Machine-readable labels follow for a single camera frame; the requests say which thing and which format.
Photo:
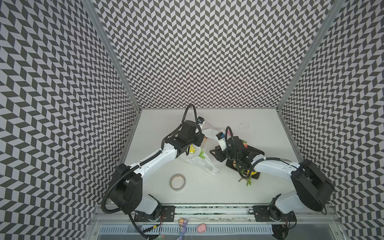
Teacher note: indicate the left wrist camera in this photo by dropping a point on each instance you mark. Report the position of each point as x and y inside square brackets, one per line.
[200, 121]

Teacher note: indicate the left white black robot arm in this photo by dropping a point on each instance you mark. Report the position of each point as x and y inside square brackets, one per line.
[125, 191]

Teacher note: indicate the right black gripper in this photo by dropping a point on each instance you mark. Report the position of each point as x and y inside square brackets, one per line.
[218, 152]

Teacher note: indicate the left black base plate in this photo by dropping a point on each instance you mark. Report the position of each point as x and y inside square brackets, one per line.
[163, 213]

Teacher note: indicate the yellow fake lemon with leaves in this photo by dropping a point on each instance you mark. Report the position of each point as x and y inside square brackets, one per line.
[246, 177]

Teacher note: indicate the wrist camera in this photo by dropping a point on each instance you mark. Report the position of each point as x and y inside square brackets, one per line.
[221, 140]
[200, 121]

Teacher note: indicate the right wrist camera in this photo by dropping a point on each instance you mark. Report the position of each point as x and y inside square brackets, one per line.
[221, 140]

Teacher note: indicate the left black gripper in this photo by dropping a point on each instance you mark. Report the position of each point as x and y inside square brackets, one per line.
[201, 138]

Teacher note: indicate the aluminium front rail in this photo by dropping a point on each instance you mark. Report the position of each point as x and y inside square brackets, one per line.
[242, 213]

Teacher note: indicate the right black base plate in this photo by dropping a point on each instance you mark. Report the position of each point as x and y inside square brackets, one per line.
[264, 213]

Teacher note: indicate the black square mat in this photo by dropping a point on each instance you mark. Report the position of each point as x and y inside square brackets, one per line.
[231, 164]

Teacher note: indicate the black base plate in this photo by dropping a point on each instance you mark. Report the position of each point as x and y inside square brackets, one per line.
[264, 213]
[163, 213]

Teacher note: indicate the roll of clear tape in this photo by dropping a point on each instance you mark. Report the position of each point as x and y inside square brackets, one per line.
[177, 182]

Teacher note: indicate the pink toy blob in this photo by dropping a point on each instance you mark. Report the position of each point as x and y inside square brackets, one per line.
[202, 228]

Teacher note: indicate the white lemon print plastic bag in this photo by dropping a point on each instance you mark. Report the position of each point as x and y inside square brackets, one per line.
[201, 156]

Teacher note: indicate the purple toy figure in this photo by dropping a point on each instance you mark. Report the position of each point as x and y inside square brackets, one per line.
[182, 228]

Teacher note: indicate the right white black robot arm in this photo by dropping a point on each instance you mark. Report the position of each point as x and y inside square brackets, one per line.
[312, 188]

